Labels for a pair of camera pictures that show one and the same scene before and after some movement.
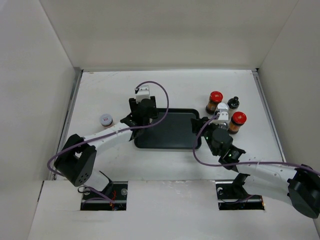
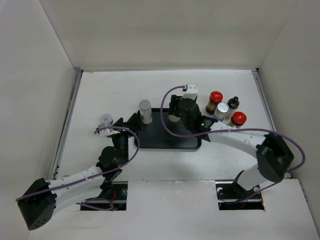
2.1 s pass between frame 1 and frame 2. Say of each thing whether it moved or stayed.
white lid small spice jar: stayed
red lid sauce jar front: stayed
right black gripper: moved
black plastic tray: stayed
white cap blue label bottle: stayed
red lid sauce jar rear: stayed
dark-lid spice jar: moved
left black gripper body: moved
